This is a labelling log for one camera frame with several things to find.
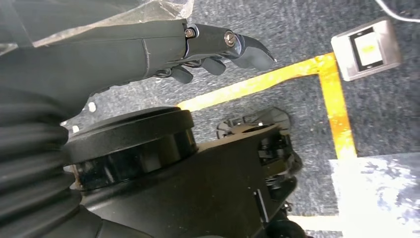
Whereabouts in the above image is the black robot leg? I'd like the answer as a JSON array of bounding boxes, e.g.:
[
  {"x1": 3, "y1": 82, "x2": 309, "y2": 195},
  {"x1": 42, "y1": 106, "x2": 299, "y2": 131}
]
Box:
[{"x1": 62, "y1": 106, "x2": 306, "y2": 238}]

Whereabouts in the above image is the yellow floor tape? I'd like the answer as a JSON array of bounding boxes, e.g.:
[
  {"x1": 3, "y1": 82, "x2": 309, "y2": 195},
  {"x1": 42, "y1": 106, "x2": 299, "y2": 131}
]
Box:
[{"x1": 176, "y1": 52, "x2": 358, "y2": 161}]

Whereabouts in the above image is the metal floor socket box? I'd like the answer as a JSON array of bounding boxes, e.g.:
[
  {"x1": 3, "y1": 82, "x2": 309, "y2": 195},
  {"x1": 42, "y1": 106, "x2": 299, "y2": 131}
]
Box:
[{"x1": 330, "y1": 17, "x2": 403, "y2": 82}]

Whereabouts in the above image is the white floor cable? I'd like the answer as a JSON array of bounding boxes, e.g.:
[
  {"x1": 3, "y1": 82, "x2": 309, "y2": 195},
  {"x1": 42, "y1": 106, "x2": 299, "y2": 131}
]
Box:
[{"x1": 374, "y1": 0, "x2": 420, "y2": 24}]

